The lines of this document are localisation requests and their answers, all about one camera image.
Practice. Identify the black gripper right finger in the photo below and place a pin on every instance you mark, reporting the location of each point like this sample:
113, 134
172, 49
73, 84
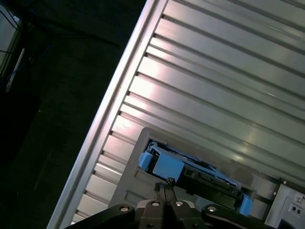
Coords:
181, 214

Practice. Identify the black PC case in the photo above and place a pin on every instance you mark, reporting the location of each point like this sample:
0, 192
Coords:
286, 198

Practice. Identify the grey parts rack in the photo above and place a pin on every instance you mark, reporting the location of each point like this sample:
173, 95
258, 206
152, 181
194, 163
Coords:
124, 176

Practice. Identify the hard disk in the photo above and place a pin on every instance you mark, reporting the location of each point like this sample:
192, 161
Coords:
166, 164

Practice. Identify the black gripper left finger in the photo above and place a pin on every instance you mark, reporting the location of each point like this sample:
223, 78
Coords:
152, 214

